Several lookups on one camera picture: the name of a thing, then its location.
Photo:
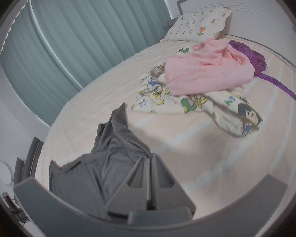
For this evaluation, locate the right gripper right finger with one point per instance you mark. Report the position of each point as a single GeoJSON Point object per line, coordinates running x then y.
{"type": "Point", "coordinates": [165, 194]}

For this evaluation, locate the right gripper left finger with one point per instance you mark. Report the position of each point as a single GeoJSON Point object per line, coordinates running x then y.
{"type": "Point", "coordinates": [138, 194]}

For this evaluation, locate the black garment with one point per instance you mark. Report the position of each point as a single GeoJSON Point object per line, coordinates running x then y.
{"type": "Point", "coordinates": [88, 171]}

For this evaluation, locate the bed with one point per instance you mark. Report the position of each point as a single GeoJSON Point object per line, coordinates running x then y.
{"type": "Point", "coordinates": [212, 152]}

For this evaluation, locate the white cartoon printed garment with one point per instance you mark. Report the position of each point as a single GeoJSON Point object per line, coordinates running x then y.
{"type": "Point", "coordinates": [148, 102]}

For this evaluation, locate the pink garment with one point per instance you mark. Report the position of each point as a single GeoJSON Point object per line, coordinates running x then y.
{"type": "Point", "coordinates": [207, 68]}

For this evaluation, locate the blue-green curtain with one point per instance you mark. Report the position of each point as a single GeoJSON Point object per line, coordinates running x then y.
{"type": "Point", "coordinates": [34, 78]}
{"type": "Point", "coordinates": [101, 33]}

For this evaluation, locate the purple satin garment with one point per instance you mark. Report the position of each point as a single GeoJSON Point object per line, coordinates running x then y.
{"type": "Point", "coordinates": [256, 58]}

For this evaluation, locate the grey bedside table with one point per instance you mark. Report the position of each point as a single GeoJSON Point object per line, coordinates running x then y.
{"type": "Point", "coordinates": [169, 27]}

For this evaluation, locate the white flower printed pillow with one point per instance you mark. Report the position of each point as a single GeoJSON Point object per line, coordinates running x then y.
{"type": "Point", "coordinates": [194, 26]}

